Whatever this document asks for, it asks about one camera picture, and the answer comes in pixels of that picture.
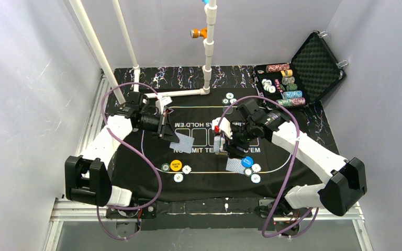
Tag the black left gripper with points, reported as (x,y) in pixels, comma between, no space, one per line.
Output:
(166,127)

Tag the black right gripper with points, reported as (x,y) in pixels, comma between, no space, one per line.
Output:
(234,149)

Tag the blue-backed playing card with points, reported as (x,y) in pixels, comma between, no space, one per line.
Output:
(235,165)
(184,145)

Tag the blue small blind button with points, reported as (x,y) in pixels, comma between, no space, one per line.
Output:
(247,162)

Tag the blue playing card deck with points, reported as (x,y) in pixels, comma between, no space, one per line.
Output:
(219,145)

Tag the green poker chip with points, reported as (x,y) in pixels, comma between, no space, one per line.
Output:
(248,172)
(225,101)
(165,167)

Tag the white light-blue ten chip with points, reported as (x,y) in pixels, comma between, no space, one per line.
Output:
(256,178)

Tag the yellow big blind button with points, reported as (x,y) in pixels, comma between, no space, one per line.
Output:
(176,165)

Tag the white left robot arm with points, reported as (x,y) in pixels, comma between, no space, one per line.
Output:
(86,176)

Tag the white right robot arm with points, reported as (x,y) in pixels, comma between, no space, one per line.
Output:
(343,182)

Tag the black poker felt mat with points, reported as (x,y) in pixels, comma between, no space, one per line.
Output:
(137,164)

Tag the white chips in case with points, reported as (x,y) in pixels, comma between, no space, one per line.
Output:
(268,86)

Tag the green and pink chip row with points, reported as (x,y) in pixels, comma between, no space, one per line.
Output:
(292,102)

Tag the blue chip row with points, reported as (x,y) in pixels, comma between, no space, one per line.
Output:
(292,94)

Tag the dark green chip row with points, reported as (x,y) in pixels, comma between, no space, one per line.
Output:
(288,84)

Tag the red white chip row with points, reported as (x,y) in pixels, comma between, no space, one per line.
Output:
(277,67)

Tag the yellow chip row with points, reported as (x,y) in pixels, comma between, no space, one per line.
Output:
(287,73)

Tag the orange clamp knob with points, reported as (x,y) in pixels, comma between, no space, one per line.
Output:
(199,33)

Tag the black poker chip case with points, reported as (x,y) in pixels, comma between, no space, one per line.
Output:
(315,68)

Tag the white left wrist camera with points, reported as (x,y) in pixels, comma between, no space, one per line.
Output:
(162,103)

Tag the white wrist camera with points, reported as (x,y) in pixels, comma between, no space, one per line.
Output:
(222,126)
(162,103)

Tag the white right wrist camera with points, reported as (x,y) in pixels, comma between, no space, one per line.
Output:
(222,126)

